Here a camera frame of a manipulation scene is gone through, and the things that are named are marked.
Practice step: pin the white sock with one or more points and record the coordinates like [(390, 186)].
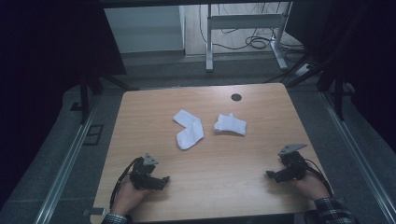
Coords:
[(189, 130), (231, 125)]

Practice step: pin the person's right hand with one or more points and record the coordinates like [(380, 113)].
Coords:
[(311, 186)]

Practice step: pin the grey tape strip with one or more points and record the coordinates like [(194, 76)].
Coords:
[(95, 211)]

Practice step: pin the white power strip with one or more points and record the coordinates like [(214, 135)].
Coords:
[(303, 69)]

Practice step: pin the dark metal stand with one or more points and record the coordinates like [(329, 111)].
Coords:
[(339, 96), (84, 99)]

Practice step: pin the white metal desk frame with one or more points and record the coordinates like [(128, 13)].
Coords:
[(246, 21)]

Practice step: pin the white panel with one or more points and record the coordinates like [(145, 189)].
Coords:
[(143, 29)]

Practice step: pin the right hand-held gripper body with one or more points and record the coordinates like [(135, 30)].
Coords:
[(292, 168)]

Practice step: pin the person's left plaid sleeve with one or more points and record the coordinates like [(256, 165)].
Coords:
[(115, 218)]

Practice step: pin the black round table grommet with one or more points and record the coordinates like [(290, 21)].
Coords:
[(236, 97)]

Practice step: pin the black floor outlet plate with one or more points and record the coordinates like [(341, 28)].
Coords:
[(93, 135)]

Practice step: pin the person's plaid sleeve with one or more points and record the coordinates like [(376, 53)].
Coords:
[(333, 211), (115, 218)]

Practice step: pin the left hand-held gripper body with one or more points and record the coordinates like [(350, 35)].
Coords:
[(142, 174)]

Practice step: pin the person's left hand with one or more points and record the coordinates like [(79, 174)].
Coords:
[(129, 196)]

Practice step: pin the person's right plaid sleeve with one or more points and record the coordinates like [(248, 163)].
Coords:
[(333, 211)]

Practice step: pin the metal floor rail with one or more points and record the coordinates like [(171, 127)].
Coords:
[(358, 149), (67, 168)]

